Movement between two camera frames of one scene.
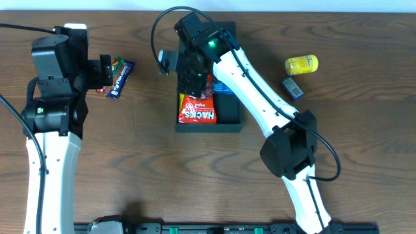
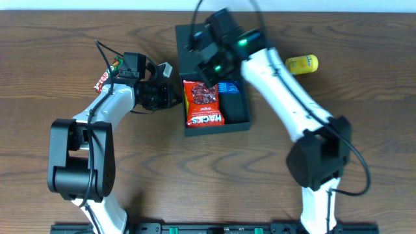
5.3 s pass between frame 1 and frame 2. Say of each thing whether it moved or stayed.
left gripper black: moved
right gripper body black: moved
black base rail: stayed
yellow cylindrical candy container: stayed
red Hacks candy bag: moved
